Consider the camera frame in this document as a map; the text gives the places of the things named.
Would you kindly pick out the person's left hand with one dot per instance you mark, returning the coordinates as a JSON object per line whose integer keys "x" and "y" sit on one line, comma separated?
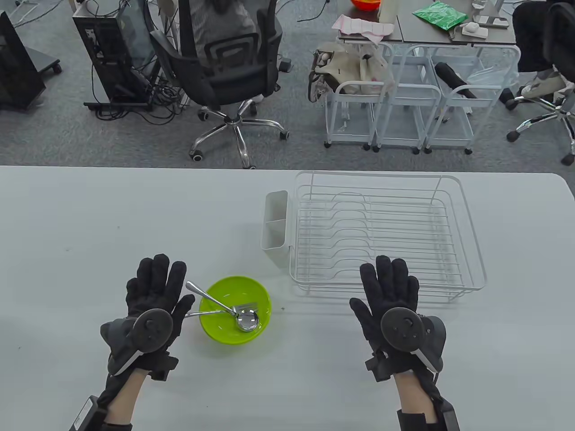
{"x": 152, "y": 283}

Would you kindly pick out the person's right hand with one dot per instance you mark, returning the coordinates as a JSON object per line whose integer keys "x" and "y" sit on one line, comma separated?
{"x": 391, "y": 283}

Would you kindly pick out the steel fork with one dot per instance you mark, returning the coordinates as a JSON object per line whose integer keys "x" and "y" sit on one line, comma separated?
{"x": 245, "y": 307}

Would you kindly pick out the steel spoon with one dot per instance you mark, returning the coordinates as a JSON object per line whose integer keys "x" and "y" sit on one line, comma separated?
{"x": 247, "y": 319}

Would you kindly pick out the white cutlery bin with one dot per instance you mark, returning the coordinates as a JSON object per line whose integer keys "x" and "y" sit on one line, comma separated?
{"x": 275, "y": 235}

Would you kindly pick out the person's right forearm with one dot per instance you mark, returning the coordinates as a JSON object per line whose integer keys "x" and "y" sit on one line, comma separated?
{"x": 413, "y": 393}

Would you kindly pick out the dark grey left hand controller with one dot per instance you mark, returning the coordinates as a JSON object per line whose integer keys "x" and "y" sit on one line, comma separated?
{"x": 152, "y": 330}

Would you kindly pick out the dark grey hand controller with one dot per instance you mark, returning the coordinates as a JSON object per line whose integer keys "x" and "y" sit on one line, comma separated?
{"x": 404, "y": 330}
{"x": 152, "y": 330}

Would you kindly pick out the dark grey right hand controller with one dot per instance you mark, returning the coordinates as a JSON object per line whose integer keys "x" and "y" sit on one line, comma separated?
{"x": 404, "y": 330}

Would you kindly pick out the green plastic bowl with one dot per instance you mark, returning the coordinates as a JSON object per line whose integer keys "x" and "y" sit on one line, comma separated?
{"x": 224, "y": 334}

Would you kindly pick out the black left wrist sensor box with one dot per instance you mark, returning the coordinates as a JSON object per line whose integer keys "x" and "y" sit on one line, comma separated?
{"x": 87, "y": 413}

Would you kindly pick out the black wrist sensor box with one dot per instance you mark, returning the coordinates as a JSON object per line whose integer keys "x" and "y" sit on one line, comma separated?
{"x": 449, "y": 417}
{"x": 87, "y": 413}

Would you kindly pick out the black right wrist sensor box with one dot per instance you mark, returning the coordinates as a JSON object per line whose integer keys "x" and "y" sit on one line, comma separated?
{"x": 449, "y": 417}

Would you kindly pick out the white metal trolley cart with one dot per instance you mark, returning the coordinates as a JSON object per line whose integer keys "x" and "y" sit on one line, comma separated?
{"x": 404, "y": 125}
{"x": 453, "y": 130}
{"x": 355, "y": 134}

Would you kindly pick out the black cylindrical roll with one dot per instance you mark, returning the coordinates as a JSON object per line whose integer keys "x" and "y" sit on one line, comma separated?
{"x": 451, "y": 76}

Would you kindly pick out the beige cloth bag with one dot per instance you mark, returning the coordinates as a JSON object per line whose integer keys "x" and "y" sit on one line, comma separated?
{"x": 346, "y": 67}

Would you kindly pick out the clear plastic bag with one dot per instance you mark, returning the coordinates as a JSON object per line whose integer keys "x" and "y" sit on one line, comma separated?
{"x": 489, "y": 76}

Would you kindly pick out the black mesh office chair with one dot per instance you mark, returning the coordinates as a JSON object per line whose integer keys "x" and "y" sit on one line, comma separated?
{"x": 224, "y": 58}

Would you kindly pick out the chrome base office chair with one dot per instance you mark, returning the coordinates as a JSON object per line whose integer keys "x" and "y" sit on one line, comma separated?
{"x": 557, "y": 112}

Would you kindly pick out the black computer tower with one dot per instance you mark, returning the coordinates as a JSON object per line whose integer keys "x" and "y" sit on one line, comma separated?
{"x": 103, "y": 49}

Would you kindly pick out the black foot pedal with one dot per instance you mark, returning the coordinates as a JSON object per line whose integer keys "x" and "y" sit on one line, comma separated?
{"x": 286, "y": 65}

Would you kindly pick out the dark grey table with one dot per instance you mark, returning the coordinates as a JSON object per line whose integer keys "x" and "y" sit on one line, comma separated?
{"x": 417, "y": 29}

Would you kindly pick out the black wheeled display stand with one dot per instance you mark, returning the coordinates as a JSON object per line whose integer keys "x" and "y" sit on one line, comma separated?
{"x": 13, "y": 67}

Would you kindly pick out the pink checked cloth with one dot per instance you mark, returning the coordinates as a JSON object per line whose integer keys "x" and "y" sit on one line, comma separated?
{"x": 364, "y": 27}

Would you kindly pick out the white earbud case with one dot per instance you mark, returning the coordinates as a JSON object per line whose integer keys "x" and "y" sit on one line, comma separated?
{"x": 471, "y": 28}

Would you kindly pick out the white bottle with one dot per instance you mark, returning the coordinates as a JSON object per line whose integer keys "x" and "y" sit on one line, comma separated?
{"x": 388, "y": 11}

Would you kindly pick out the green plastic bag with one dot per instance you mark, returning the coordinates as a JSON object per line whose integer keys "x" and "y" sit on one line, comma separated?
{"x": 440, "y": 15}

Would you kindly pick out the orange bowl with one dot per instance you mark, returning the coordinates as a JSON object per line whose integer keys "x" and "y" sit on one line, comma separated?
{"x": 364, "y": 4}

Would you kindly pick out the grey flat device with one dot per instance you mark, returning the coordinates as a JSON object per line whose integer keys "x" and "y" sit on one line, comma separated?
{"x": 492, "y": 21}

